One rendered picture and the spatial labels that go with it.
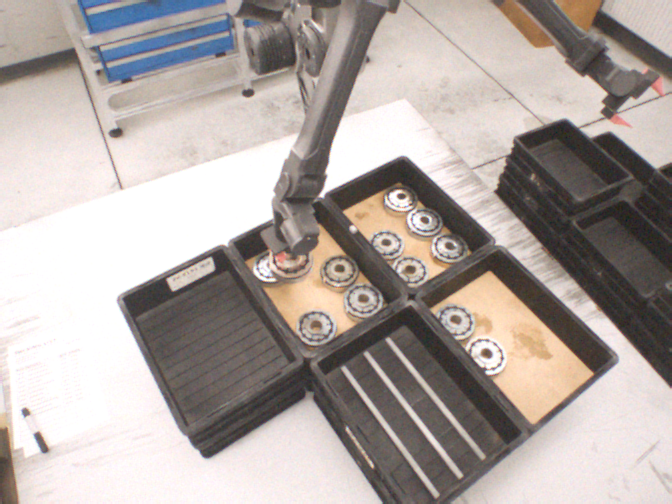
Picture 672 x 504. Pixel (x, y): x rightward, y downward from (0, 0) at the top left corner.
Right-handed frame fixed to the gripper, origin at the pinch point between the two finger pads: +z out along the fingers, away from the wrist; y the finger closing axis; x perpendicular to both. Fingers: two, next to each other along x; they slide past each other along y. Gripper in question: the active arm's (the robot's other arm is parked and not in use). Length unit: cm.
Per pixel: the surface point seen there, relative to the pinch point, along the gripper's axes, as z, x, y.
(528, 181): 58, 11, 118
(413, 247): 21.0, -4.9, 36.8
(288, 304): 20.6, -1.2, -2.3
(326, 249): 21.4, 8.1, 15.8
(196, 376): 20.0, -6.0, -30.8
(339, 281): 17.8, -4.0, 11.8
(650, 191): 55, -22, 156
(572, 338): 15, -50, 50
